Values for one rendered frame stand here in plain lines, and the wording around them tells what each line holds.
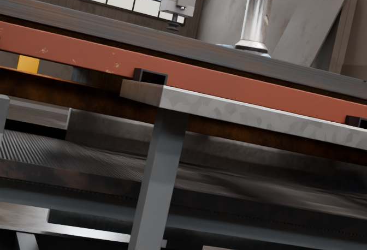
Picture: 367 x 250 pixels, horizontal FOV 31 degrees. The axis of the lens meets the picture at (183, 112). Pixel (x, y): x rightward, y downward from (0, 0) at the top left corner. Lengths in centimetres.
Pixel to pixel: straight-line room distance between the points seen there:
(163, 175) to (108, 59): 28
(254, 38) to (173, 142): 136
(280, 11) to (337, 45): 213
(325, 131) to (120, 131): 111
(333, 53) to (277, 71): 742
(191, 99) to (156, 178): 17
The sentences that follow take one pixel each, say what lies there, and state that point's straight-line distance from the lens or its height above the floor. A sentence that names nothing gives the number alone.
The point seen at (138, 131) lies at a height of 61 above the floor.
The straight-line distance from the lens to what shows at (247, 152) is 216.
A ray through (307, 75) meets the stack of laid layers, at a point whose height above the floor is 83.
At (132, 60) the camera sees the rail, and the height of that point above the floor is 79.
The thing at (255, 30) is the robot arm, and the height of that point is 102.
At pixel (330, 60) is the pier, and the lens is 872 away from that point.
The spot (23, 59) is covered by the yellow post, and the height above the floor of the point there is 75.
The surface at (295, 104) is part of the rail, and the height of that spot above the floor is 77.
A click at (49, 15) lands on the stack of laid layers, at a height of 83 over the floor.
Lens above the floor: 74
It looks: 1 degrees down
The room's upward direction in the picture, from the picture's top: 12 degrees clockwise
